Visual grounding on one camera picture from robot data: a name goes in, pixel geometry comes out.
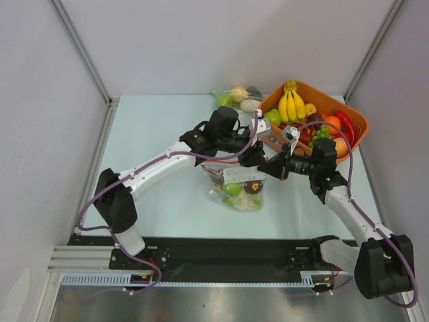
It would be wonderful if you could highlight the dark purple fake fruit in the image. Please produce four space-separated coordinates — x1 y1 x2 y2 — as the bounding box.
244 180 263 195

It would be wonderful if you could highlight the red zip clear bag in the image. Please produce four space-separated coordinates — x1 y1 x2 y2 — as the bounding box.
200 160 266 211

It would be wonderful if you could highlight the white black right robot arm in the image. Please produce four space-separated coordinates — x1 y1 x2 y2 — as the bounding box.
258 138 418 299

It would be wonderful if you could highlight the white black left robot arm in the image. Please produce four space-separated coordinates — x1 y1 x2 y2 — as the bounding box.
93 107 271 268

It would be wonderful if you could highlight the green fake cabbage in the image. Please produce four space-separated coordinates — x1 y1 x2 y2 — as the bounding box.
223 182 243 197

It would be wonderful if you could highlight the white fake egg in bag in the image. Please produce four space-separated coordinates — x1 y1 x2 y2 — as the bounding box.
240 99 261 113

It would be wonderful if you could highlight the blue zip clear bag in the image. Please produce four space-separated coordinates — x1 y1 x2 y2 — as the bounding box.
210 85 263 113

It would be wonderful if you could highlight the green fake apple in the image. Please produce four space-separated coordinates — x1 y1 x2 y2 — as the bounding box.
215 93 234 107

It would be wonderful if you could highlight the yellow fake fruit in bag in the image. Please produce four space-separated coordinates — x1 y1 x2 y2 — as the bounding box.
231 85 249 103

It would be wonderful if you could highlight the peach fake fruit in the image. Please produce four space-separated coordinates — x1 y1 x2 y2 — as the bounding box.
333 138 349 159

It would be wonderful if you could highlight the orange fake fruit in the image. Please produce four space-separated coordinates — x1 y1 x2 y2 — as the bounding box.
324 116 341 135

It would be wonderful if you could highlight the green apple in tub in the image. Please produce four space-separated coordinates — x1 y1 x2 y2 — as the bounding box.
264 109 282 127

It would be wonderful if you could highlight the green grape bunch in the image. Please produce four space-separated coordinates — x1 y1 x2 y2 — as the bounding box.
308 125 334 148

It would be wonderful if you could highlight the yellow banana bunch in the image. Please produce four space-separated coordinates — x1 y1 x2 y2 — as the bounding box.
278 80 306 123

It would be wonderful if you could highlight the red chili pepper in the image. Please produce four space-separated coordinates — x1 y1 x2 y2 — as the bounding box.
335 110 356 146

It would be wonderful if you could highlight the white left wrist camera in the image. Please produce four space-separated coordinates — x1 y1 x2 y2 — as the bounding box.
250 109 271 140

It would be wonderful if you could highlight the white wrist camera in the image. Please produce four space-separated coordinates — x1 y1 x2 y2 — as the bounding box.
250 109 271 140
281 125 300 154

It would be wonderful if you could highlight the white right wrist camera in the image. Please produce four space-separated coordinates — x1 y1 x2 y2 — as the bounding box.
281 125 300 154

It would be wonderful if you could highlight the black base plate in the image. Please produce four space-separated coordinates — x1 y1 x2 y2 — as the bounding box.
68 235 340 282

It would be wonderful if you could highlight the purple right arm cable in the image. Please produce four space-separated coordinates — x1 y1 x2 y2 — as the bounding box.
291 120 420 309

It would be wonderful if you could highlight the aluminium frame post right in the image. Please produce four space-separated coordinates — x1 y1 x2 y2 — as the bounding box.
343 0 407 103

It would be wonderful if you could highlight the aluminium frame post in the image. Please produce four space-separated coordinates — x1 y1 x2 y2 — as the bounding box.
343 0 407 103
50 0 113 105

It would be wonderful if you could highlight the white cable duct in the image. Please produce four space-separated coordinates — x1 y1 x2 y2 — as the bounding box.
61 272 334 288

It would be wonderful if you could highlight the aluminium frame post left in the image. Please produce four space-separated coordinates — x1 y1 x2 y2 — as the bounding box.
50 0 113 105

